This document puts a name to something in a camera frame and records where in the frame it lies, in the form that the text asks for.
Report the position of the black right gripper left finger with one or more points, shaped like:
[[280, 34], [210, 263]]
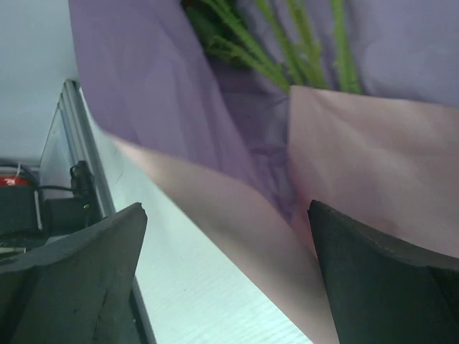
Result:
[[76, 289]]

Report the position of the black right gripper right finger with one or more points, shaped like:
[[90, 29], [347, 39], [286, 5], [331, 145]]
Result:
[[382, 289]]

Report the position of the pink wrapping paper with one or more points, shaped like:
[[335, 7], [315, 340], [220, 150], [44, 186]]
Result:
[[389, 164]]

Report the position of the purple tissue paper sheet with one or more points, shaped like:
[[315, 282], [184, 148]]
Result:
[[146, 79]]

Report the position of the left aluminium corner post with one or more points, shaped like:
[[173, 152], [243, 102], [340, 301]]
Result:
[[82, 143]]

